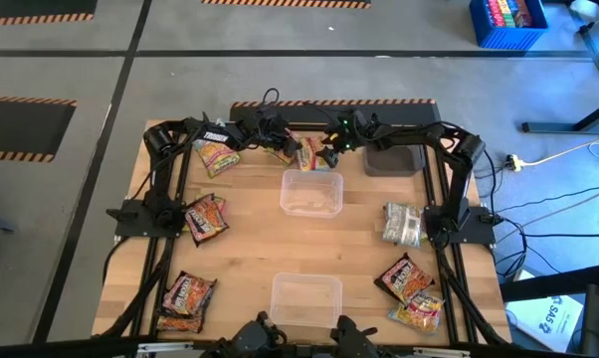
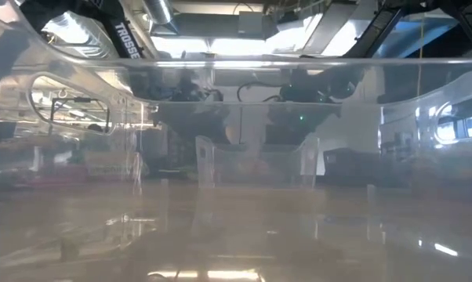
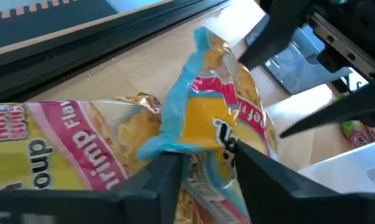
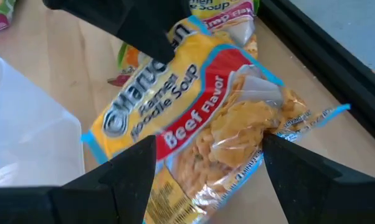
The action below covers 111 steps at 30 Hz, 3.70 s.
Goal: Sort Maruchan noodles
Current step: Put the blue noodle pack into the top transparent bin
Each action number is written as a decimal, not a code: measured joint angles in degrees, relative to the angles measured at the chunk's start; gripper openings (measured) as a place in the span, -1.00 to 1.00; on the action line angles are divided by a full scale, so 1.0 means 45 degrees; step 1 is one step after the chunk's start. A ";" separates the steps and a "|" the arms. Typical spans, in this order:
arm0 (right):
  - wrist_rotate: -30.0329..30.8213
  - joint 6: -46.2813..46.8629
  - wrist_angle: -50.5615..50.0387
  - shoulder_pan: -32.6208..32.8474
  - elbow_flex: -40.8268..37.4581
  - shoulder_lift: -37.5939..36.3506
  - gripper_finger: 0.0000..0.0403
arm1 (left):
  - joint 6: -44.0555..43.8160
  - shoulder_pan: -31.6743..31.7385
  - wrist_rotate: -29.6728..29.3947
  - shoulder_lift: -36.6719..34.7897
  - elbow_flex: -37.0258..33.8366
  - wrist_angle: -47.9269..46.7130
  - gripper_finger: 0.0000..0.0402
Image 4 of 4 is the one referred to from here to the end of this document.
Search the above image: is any clear plastic bin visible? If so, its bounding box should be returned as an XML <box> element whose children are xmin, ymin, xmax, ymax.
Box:
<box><xmin>0</xmin><ymin>55</ymin><xmax>86</xmax><ymax>187</ymax></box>

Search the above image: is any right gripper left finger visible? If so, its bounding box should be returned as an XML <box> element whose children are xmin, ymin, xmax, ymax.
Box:
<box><xmin>0</xmin><ymin>134</ymin><xmax>158</xmax><ymax>224</ymax></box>

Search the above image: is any yellow-green snack packet top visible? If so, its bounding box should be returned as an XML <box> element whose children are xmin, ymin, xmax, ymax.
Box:
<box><xmin>108</xmin><ymin>0</ymin><xmax>260</xmax><ymax>88</ymax></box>

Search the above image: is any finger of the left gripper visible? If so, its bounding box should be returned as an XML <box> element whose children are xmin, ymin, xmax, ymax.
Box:
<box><xmin>42</xmin><ymin>0</ymin><xmax>193</xmax><ymax>65</ymax></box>

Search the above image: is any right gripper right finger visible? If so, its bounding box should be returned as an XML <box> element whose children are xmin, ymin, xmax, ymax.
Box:
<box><xmin>261</xmin><ymin>133</ymin><xmax>375</xmax><ymax>224</ymax></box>

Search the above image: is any yellow beef ramen noodle pack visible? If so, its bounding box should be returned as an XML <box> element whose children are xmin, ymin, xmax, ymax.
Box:
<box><xmin>80</xmin><ymin>15</ymin><xmax>352</xmax><ymax>224</ymax></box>

